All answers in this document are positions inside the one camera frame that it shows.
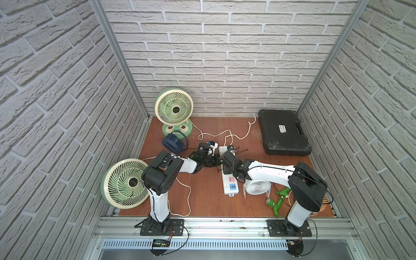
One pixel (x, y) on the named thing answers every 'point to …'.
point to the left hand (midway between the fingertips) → (221, 155)
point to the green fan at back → (174, 107)
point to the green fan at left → (122, 184)
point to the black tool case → (282, 134)
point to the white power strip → (230, 184)
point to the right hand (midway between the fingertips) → (228, 164)
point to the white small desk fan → (257, 187)
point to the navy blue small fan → (173, 144)
